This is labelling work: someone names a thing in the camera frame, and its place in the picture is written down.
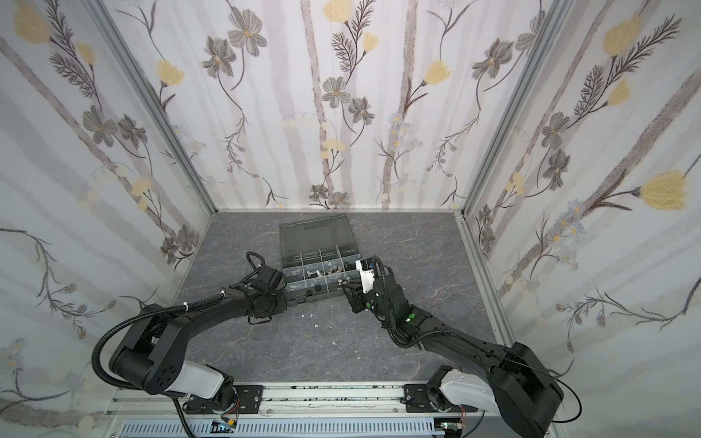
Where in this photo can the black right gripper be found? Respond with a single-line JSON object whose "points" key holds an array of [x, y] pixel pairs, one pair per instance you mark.
{"points": [[356, 296]]}

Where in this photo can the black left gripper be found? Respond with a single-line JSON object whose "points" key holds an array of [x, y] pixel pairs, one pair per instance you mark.
{"points": [[282, 296]]}

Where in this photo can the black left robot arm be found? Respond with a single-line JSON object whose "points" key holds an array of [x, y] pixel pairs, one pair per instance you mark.
{"points": [[147, 352]]}

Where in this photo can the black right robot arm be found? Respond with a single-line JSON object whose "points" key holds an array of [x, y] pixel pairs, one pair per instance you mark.
{"points": [[509, 381]]}

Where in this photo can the green compartment organizer box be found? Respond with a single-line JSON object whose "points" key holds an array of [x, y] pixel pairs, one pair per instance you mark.
{"points": [[317, 256]]}

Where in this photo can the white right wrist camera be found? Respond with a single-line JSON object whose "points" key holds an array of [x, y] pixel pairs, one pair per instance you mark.
{"points": [[367, 269]]}

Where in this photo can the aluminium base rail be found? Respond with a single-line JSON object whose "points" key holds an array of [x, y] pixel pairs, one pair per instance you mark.
{"points": [[339, 397]]}

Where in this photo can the white cable duct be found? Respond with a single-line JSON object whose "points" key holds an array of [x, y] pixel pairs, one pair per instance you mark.
{"points": [[325, 427]]}

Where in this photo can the aluminium corner frame post left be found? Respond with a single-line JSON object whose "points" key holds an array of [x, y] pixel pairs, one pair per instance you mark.
{"points": [[102, 20]]}

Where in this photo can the aluminium corner frame post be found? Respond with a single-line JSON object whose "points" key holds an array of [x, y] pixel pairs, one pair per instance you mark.
{"points": [[543, 43], [102, 20]]}

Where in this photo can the aluminium corner frame post right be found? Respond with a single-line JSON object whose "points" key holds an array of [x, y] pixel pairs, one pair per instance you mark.
{"points": [[543, 43]]}

